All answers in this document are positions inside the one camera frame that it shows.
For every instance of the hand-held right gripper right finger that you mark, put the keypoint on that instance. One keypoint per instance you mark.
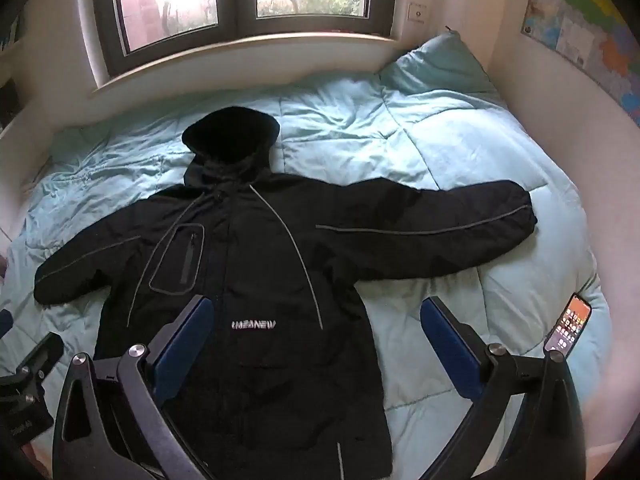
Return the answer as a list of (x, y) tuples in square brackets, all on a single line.
[(445, 345)]

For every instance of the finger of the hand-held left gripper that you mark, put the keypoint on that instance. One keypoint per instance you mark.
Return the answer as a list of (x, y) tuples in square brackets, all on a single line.
[(4, 325)]

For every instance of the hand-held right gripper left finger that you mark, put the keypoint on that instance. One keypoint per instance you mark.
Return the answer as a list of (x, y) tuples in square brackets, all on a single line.
[(185, 340)]

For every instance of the black hooded jacket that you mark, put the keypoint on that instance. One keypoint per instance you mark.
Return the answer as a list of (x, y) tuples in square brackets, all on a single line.
[(260, 260)]

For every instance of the smartphone with lit screen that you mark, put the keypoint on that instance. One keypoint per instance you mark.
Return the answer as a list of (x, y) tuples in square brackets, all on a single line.
[(570, 322)]

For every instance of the light blue duvet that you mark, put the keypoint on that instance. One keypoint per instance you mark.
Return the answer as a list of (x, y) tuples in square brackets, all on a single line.
[(400, 135)]

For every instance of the light blue pillow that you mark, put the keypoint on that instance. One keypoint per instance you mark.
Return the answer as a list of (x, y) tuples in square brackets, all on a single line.
[(440, 65)]

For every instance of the beige window sill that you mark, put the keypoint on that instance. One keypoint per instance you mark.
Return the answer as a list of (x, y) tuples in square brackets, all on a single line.
[(250, 50)]

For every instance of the white wall switch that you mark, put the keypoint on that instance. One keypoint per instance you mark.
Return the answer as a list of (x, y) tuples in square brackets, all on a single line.
[(417, 12)]

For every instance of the colourful wall map poster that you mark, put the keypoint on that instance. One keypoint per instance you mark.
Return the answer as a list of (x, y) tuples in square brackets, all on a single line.
[(585, 20)]

